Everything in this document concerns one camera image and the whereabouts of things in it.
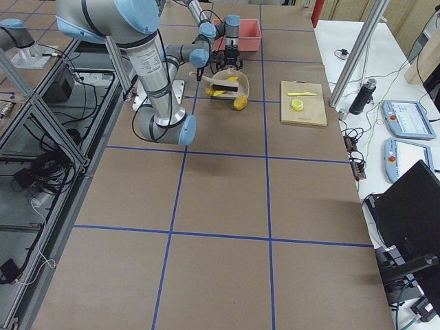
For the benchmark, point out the brown toy potato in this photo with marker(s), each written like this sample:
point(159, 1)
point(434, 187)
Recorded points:
point(240, 103)

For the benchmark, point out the lower teach pendant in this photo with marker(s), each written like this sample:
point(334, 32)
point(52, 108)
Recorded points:
point(401, 155)

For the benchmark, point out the black monitor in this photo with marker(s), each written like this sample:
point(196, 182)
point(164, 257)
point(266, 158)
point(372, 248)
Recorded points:
point(407, 217)

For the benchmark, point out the bamboo cutting board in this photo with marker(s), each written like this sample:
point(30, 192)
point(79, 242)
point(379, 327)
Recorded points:
point(313, 114)

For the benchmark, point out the aluminium frame post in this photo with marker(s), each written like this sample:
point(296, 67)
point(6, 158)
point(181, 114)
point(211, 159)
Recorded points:
point(362, 40)

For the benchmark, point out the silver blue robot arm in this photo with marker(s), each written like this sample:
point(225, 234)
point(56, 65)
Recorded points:
point(134, 26)
point(216, 43)

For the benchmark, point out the pink plastic bin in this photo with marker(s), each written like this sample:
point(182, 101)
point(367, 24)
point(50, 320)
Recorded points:
point(249, 35)

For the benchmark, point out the yellow toy lemon slices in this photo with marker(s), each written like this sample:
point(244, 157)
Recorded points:
point(297, 105)

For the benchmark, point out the beige plastic dustpan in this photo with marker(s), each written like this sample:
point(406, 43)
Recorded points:
point(243, 86)

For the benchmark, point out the yellow plastic toy knife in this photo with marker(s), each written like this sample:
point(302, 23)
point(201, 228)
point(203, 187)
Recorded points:
point(305, 93)

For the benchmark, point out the teach pendant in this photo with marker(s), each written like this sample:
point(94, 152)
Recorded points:
point(407, 119)
point(401, 155)

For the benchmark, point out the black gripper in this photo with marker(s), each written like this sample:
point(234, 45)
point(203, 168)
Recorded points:
point(232, 51)
point(199, 73)

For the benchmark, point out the beige brush black bristles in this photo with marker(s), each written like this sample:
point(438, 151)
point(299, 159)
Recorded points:
point(220, 84)

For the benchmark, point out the upper teach pendant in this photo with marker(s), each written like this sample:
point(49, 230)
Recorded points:
point(407, 119)

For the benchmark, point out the black water bottle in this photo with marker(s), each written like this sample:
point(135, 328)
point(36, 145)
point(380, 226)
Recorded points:
point(363, 96)

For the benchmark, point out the yellow toy corn cob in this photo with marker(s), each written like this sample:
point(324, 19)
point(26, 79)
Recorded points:
point(214, 93)

